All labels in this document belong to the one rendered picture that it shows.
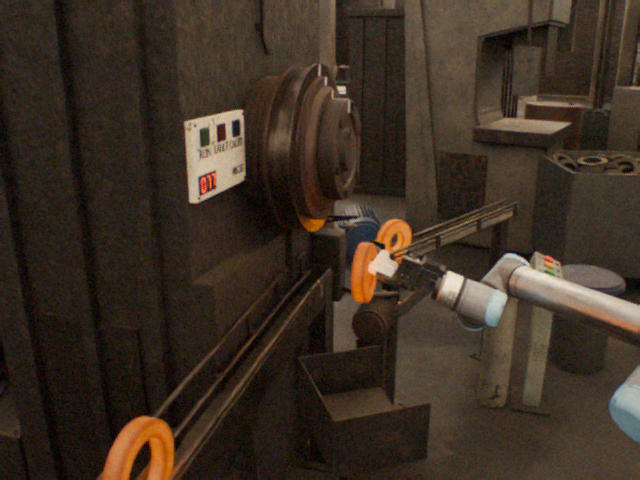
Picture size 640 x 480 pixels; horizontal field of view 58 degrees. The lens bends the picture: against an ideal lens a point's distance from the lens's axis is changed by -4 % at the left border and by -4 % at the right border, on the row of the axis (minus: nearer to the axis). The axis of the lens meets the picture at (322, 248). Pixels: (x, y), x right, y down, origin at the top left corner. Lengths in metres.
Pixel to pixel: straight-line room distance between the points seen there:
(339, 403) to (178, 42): 0.87
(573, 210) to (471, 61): 1.29
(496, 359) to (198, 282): 1.41
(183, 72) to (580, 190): 2.72
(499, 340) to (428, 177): 2.22
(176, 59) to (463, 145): 3.23
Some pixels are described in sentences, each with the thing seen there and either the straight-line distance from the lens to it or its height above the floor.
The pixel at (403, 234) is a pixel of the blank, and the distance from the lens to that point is 2.25.
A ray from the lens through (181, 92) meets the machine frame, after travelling 1.33.
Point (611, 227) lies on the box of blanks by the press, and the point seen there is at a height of 0.43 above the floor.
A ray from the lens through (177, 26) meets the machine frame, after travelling 1.33.
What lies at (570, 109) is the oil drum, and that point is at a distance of 6.41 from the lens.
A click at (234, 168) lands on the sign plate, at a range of 1.52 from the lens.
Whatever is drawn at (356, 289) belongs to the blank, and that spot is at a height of 0.81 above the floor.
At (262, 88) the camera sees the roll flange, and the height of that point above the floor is 1.29.
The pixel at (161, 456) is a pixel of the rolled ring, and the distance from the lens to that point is 1.19.
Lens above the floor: 1.39
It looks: 19 degrees down
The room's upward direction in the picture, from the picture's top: straight up
